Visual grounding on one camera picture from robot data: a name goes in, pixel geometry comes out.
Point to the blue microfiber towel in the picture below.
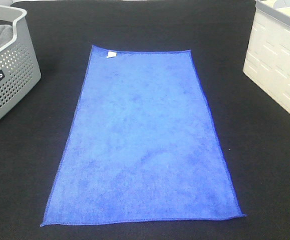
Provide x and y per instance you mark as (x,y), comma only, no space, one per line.
(142,146)

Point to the black table cover cloth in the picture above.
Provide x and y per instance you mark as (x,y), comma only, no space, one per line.
(253,130)

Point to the grey perforated laundry basket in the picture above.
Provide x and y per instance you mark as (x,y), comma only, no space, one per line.
(19,68)

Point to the white plastic storage crate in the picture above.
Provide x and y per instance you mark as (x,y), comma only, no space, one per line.
(267,61)

